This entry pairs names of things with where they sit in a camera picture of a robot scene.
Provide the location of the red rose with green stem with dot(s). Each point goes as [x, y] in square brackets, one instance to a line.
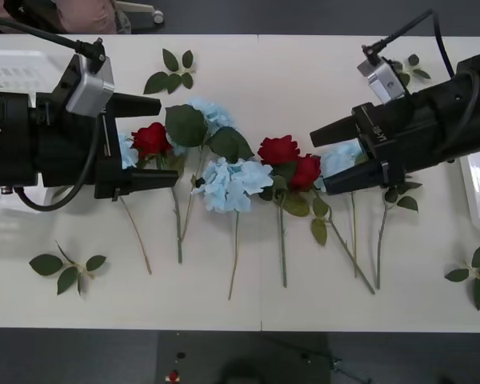
[150, 138]
[306, 172]
[278, 150]
[408, 202]

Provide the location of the white chair base with caster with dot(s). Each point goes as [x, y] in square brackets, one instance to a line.
[157, 17]

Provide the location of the pale blue flower tan stem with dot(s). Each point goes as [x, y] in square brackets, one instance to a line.
[127, 154]

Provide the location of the pale blue flower green stem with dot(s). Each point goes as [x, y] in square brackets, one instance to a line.
[338, 158]

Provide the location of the dark robot base red button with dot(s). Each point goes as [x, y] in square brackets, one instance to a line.
[208, 360]

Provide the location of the person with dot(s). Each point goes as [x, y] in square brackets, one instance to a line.
[84, 16]

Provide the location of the pale blue flower large leaves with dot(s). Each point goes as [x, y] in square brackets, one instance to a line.
[220, 114]

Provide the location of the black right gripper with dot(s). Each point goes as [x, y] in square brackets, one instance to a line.
[424, 124]

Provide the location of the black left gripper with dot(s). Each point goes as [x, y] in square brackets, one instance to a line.
[72, 152]

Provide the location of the silver and black left arm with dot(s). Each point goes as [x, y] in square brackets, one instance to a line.
[8, 136]

